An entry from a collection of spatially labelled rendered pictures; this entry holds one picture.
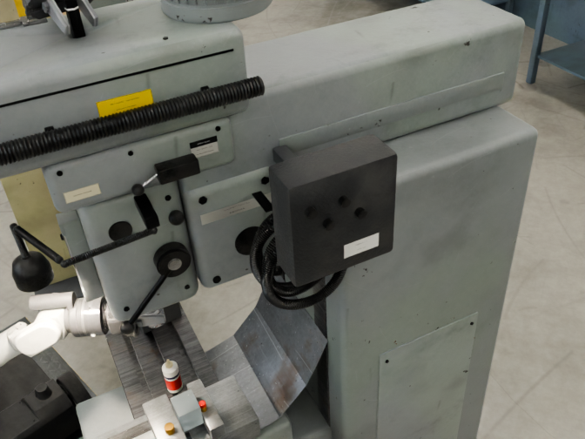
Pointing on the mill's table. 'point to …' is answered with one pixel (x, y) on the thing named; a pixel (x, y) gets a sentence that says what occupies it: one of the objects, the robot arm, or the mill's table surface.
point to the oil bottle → (171, 376)
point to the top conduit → (129, 120)
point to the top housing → (110, 75)
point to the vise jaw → (158, 409)
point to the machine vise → (218, 408)
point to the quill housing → (137, 251)
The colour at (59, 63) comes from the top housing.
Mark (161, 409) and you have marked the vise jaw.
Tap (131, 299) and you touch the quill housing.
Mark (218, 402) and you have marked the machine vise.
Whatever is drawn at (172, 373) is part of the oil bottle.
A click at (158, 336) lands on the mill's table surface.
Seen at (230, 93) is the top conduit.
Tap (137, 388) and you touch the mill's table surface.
